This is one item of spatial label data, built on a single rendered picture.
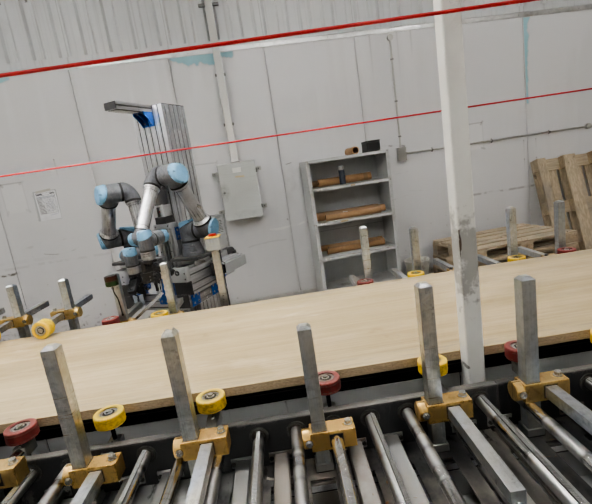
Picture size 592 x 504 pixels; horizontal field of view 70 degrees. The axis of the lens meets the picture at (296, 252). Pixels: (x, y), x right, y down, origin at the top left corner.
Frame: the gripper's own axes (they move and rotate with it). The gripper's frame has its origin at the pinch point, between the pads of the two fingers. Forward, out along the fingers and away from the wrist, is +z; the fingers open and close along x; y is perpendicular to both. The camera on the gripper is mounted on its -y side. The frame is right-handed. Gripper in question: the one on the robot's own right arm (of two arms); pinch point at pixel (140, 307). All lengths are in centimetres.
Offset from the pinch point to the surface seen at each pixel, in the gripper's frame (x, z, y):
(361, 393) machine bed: -106, 4, -125
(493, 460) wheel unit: -125, -2, -167
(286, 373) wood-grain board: -84, -8, -127
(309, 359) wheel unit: -91, -20, -146
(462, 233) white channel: -136, -43, -135
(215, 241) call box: -57, -37, -39
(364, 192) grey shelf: -190, -28, 247
